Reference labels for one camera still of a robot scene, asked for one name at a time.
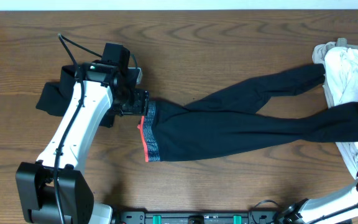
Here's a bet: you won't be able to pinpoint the folded black polo shirt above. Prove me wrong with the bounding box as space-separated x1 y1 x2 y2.
36 64 111 116

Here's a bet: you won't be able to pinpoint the dark navy leggings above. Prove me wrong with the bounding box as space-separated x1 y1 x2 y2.
139 64 358 162

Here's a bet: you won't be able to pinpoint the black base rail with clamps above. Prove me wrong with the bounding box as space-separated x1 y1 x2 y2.
110 203 284 224

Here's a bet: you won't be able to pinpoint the beige grey garment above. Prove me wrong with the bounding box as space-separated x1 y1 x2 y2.
312 38 358 107

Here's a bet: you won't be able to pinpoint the white crumpled garment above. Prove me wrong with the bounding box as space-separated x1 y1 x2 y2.
323 47 358 178

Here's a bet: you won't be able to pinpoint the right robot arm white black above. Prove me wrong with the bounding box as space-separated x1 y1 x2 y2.
274 102 358 223

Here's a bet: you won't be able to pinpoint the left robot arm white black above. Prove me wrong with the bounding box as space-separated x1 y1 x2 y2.
16 63 149 223

